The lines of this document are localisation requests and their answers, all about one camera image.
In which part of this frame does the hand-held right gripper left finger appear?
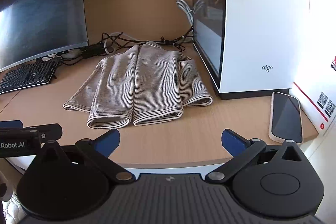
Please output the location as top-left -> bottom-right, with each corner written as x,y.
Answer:
34,129 -> 133,182

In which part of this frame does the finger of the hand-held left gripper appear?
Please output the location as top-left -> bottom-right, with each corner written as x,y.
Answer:
22,123 -> 63,144
0,120 -> 24,130

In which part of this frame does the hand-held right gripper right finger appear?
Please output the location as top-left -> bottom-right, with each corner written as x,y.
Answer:
206,129 -> 305,184

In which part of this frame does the beige striped garment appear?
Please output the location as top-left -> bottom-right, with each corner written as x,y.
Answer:
62,41 -> 214,129

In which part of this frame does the black keyboard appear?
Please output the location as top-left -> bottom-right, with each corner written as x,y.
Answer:
0,58 -> 59,94

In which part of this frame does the smartphone in white case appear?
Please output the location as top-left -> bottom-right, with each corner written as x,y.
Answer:
268,91 -> 304,143

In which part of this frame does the white quilted cloth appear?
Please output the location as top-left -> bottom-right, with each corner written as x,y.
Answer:
0,194 -> 25,222

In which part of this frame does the white box with red stripe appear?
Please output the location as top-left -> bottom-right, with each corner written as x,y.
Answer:
292,81 -> 336,136

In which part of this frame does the curved black monitor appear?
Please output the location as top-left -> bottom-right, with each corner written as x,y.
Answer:
0,0 -> 89,73

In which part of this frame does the black-framed monitor screen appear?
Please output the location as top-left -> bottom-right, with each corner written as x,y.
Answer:
189,0 -> 311,101

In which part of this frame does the black cable tangle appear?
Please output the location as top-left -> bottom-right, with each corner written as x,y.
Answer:
55,25 -> 195,65

